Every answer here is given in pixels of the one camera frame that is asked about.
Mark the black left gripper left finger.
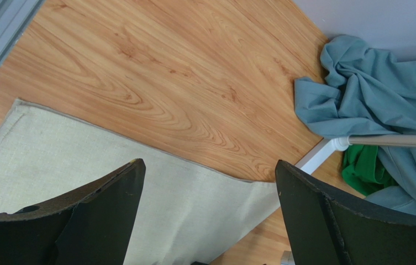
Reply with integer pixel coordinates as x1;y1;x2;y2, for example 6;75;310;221
0;158;146;264

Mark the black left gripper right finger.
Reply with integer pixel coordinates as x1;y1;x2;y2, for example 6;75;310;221
275;160;416;264

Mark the beige linen napkin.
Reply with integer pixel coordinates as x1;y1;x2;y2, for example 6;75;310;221
0;100;279;264

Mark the green t-shirt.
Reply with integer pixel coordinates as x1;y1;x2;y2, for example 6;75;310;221
341;145;397;196

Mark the silver white clothes rack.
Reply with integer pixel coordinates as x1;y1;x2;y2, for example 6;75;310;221
296;134;416;174

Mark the blue-grey garment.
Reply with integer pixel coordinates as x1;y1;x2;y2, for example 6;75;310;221
294;35;416;215

